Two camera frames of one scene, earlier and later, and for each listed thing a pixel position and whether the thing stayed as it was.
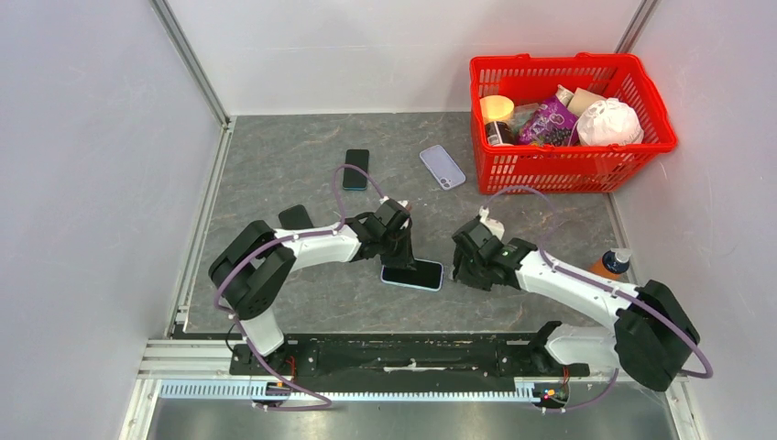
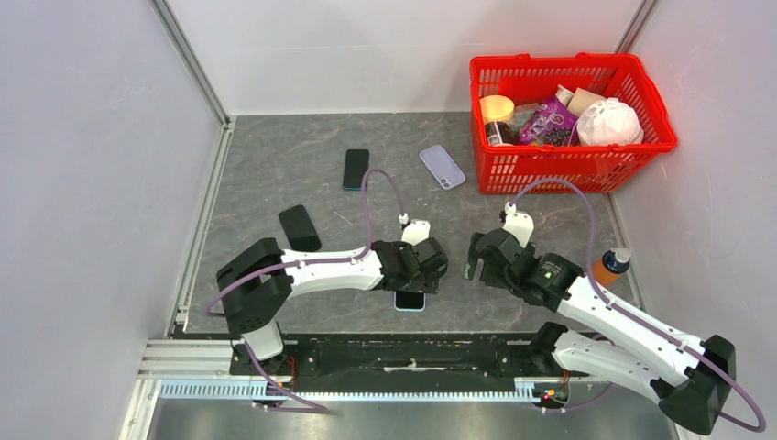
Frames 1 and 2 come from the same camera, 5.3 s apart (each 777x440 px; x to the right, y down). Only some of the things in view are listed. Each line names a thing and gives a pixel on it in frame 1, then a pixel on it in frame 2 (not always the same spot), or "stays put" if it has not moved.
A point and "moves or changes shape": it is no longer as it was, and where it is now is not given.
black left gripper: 405,258 to 427,283
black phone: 427,274 moves or changes shape
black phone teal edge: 352,178 stays put
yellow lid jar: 497,113 stays put
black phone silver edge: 295,218 stays put
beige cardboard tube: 582,101 stays put
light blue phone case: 414,286 moves or changes shape
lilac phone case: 443,167 stays put
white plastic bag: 609,122 stays put
